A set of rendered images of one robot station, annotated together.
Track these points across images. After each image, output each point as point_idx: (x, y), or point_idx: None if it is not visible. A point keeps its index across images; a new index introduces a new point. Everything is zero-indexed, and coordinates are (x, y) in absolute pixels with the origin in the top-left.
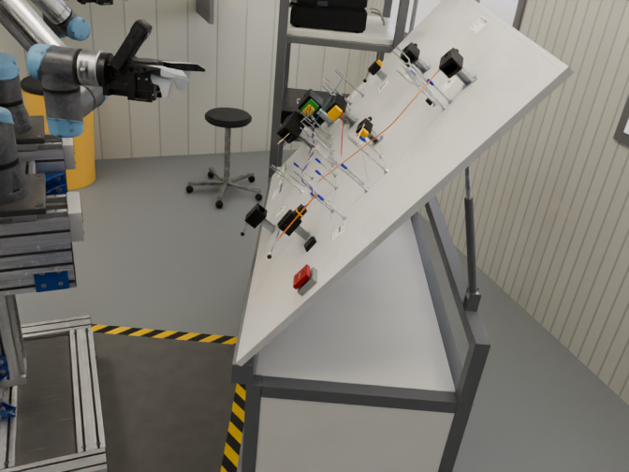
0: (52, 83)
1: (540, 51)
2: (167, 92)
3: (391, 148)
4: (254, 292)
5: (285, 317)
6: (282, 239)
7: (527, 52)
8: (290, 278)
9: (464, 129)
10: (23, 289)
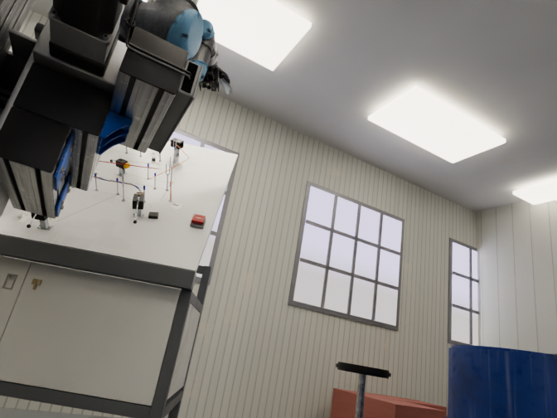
0: (212, 48)
1: (211, 149)
2: (228, 92)
3: (152, 175)
4: (122, 251)
5: (205, 238)
6: (88, 225)
7: (203, 149)
8: (167, 230)
9: (210, 167)
10: (56, 199)
